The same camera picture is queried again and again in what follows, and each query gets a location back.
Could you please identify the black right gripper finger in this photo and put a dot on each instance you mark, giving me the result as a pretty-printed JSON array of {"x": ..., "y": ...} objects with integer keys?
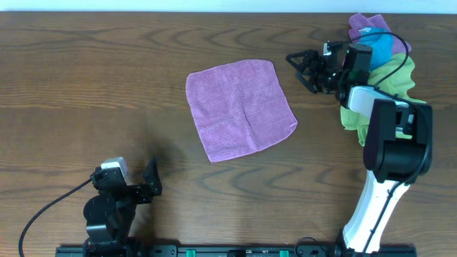
[
  {"x": 309, "y": 80},
  {"x": 302, "y": 60}
]

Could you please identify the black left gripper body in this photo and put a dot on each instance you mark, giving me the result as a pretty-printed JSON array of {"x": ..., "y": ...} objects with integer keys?
[{"x": 141, "y": 193}]

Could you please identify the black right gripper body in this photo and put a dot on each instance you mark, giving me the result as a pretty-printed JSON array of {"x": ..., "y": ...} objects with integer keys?
[{"x": 319, "y": 72}]

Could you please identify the purple microfiber cloth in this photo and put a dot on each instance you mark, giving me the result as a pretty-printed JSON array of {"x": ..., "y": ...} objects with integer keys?
[{"x": 239, "y": 108}]

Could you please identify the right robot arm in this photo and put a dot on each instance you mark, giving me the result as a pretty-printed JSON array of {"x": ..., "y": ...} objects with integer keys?
[{"x": 397, "y": 148}]

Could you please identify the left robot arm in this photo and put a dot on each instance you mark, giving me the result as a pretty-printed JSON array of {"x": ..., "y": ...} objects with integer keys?
[{"x": 110, "y": 214}]

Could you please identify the blue microfiber cloth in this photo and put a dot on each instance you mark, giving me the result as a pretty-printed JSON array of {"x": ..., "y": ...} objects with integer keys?
[{"x": 381, "y": 45}]

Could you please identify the purple cloth under pile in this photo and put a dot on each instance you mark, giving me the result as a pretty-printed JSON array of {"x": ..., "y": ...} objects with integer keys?
[{"x": 357, "y": 22}]

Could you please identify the green microfiber cloth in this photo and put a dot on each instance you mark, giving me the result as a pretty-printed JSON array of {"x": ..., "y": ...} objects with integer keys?
[{"x": 398, "y": 83}]

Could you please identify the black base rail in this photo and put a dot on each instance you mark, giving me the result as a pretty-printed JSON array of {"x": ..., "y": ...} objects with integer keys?
[{"x": 306, "y": 250}]

